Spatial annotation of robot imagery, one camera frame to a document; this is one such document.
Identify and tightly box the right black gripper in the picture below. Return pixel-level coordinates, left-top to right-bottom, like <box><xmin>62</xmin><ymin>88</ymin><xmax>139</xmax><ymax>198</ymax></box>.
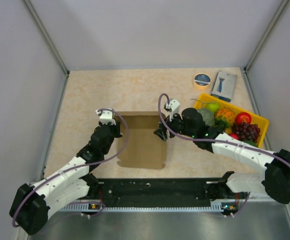
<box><xmin>154</xmin><ymin>109</ymin><xmax>196</xmax><ymax>142</ymax></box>

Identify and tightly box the brown cardboard box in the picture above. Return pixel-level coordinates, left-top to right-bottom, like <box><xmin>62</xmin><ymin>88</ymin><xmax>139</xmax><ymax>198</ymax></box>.
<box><xmin>117</xmin><ymin>111</ymin><xmax>167</xmax><ymax>170</ymax></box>

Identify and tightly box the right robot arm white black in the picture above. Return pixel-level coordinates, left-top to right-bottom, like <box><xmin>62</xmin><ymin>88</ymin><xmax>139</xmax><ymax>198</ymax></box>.
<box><xmin>155</xmin><ymin>108</ymin><xmax>290</xmax><ymax>204</ymax></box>

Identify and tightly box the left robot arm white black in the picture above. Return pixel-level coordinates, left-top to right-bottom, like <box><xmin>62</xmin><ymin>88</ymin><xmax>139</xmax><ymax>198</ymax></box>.
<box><xmin>9</xmin><ymin>119</ymin><xmax>127</xmax><ymax>236</ymax></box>

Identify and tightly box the blue razor retail box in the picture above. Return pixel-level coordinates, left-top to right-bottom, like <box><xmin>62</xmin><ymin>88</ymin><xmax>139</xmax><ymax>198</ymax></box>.
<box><xmin>210</xmin><ymin>70</ymin><xmax>238</xmax><ymax>103</ymax></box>

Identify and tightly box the green round melon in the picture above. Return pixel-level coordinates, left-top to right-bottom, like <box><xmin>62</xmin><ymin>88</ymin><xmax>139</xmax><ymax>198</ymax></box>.
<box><xmin>197</xmin><ymin>108</ymin><xmax>215</xmax><ymax>127</ymax></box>

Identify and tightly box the yellow plastic bin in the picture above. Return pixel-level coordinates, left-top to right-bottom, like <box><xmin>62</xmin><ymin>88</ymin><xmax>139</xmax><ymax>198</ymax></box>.
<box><xmin>194</xmin><ymin>93</ymin><xmax>269</xmax><ymax>148</ymax></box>

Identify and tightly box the green apple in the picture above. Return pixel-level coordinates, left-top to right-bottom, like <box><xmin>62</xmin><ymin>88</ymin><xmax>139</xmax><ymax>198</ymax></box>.
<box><xmin>205</xmin><ymin>102</ymin><xmax>220</xmax><ymax>114</ymax></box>

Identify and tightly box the toy pineapple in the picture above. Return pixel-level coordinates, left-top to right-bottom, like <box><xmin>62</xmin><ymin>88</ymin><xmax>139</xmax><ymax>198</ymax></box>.
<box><xmin>214</xmin><ymin>107</ymin><xmax>236</xmax><ymax>130</ymax></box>

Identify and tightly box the yellow masking tape roll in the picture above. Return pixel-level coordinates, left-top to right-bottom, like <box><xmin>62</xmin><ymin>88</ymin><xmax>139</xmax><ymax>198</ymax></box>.
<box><xmin>193</xmin><ymin>73</ymin><xmax>211</xmax><ymax>91</ymax></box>

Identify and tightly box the red apple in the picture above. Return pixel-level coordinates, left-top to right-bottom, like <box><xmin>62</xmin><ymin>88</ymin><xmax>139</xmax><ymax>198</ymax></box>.
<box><xmin>229</xmin><ymin>133</ymin><xmax>239</xmax><ymax>140</ymax></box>

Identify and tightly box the red tomato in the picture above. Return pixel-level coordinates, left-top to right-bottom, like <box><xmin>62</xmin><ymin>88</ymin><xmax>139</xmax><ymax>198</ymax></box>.
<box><xmin>235</xmin><ymin>112</ymin><xmax>252</xmax><ymax>124</ymax></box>

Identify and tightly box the purple grapes bunch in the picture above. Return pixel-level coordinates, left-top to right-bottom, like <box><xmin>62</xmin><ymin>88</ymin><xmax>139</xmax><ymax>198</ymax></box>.
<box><xmin>231</xmin><ymin>122</ymin><xmax>261</xmax><ymax>143</ymax></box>

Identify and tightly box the green avocado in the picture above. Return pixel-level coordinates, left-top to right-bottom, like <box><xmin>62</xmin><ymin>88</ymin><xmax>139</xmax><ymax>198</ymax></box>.
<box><xmin>244</xmin><ymin>140</ymin><xmax>258</xmax><ymax>148</ymax></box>

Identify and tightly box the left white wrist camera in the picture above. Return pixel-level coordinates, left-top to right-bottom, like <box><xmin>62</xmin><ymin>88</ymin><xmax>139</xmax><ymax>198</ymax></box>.
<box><xmin>95</xmin><ymin>108</ymin><xmax>116</xmax><ymax>126</ymax></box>

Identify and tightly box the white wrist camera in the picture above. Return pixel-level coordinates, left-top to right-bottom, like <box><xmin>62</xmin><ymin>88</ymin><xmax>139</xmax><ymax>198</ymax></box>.
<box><xmin>163</xmin><ymin>98</ymin><xmax>181</xmax><ymax>122</ymax></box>
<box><xmin>95</xmin><ymin>108</ymin><xmax>116</xmax><ymax>126</ymax></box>

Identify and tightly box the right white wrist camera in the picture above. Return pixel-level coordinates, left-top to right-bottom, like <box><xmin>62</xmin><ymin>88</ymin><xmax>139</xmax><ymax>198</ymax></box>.
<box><xmin>163</xmin><ymin>98</ymin><xmax>181</xmax><ymax>122</ymax></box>

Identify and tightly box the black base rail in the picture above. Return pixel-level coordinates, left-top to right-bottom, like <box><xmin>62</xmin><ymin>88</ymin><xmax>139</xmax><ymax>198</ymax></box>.
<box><xmin>69</xmin><ymin>177</ymin><xmax>248</xmax><ymax>208</ymax></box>

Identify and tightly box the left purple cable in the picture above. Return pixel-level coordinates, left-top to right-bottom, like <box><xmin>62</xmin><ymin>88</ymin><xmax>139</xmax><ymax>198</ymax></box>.
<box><xmin>11</xmin><ymin>107</ymin><xmax>130</xmax><ymax>228</ymax></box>

